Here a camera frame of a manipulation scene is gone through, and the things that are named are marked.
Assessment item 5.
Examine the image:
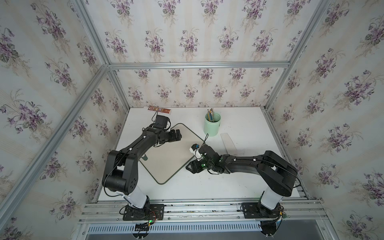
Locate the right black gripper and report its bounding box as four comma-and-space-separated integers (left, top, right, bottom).
182, 159, 213, 176

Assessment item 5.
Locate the beige cutting board green rim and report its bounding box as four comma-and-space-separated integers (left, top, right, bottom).
140, 123, 204, 185

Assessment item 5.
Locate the green pencil cup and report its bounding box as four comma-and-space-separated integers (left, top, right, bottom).
204, 112, 221, 137

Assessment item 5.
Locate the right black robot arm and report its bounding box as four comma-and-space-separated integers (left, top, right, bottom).
186, 144, 298, 211

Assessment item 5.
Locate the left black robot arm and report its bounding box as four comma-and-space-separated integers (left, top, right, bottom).
102, 115, 182, 210

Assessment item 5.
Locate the red snack packet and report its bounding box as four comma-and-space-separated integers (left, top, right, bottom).
148, 106, 172, 115

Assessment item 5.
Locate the coloured pencils bundle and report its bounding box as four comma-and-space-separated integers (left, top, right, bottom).
207, 108, 215, 123

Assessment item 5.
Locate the white ventilation grille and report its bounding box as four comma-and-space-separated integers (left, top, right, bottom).
87, 221, 262, 235

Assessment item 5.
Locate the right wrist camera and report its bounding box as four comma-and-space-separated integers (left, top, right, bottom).
190, 144, 202, 160

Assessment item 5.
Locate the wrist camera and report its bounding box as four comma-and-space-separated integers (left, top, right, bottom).
190, 144, 202, 160
154, 115, 170, 130

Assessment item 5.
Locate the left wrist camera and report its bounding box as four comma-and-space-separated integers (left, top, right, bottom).
154, 115, 170, 130

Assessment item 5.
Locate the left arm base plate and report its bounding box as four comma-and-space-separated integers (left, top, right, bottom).
121, 204, 165, 222

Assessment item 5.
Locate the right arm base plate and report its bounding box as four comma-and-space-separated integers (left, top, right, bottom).
240, 202, 284, 220

